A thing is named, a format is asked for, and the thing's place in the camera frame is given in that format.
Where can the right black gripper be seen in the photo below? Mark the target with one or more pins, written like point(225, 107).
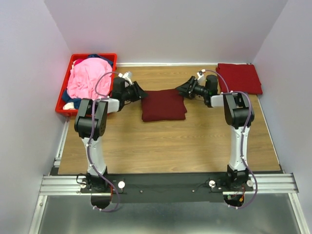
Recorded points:
point(184, 89)

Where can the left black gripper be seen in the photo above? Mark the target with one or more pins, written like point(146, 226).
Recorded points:
point(139, 94)

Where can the maroon t shirt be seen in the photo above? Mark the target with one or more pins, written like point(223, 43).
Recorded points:
point(163, 105)

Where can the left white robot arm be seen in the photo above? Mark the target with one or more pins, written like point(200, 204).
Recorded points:
point(90, 124)

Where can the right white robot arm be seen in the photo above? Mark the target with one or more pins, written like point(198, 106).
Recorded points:
point(239, 115)

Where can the red plastic bin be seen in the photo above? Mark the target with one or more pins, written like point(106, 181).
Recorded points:
point(60, 102)

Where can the folded red t shirt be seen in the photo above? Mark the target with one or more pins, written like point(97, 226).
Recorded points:
point(240, 77)

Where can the pink t shirt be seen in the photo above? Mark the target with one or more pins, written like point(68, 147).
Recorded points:
point(90, 78)

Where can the navy blue t shirt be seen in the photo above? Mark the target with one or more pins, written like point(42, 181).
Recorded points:
point(77, 101)

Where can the white cloth in bin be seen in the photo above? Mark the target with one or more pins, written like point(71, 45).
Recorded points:
point(69, 106)

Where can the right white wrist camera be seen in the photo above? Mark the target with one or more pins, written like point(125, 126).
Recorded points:
point(201, 76)

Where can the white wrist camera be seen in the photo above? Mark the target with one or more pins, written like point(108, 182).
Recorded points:
point(126, 76)
point(201, 76)

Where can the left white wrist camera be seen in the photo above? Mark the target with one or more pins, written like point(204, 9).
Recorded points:
point(126, 76)

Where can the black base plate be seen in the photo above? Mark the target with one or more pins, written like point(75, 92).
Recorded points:
point(163, 188)

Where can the aluminium frame rail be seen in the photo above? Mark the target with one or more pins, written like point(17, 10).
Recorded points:
point(167, 147)

